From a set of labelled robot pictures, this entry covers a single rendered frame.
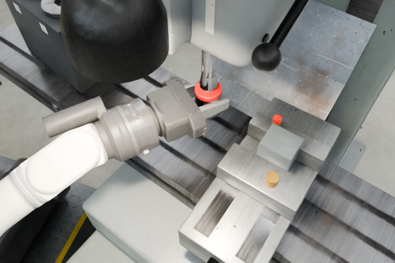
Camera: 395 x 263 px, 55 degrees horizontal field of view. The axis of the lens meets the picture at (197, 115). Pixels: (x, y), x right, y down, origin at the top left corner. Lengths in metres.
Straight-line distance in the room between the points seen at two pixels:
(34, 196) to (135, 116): 0.18
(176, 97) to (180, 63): 1.70
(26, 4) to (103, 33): 0.68
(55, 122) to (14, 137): 1.59
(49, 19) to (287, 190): 0.57
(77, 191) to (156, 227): 0.67
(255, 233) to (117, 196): 0.34
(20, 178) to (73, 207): 0.84
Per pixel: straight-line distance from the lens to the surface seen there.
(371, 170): 2.07
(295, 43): 0.95
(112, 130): 0.59
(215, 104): 0.65
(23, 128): 2.22
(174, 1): 0.41
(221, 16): 0.42
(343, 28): 0.92
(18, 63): 1.07
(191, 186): 0.77
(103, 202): 0.87
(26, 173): 0.59
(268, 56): 0.38
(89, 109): 0.62
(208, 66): 0.60
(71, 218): 1.42
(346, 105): 1.08
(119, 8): 0.24
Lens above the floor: 1.65
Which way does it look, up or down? 53 degrees down
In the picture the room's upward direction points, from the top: straight up
